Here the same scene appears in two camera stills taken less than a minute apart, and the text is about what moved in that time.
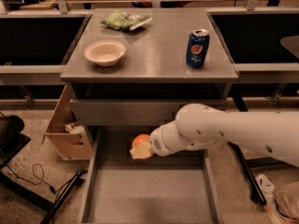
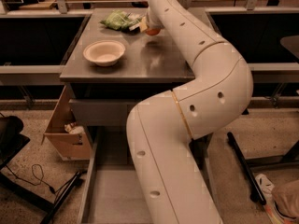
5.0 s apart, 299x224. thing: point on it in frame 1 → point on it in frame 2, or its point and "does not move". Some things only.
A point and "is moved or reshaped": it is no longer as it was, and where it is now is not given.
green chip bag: x=124 y=21 does not move
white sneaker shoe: x=266 y=189 does not move
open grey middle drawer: x=123 y=189 does not move
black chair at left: x=11 y=138 does not move
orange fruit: x=140 y=140 is moved or reshaped
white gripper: x=159 y=141 → x=151 y=22
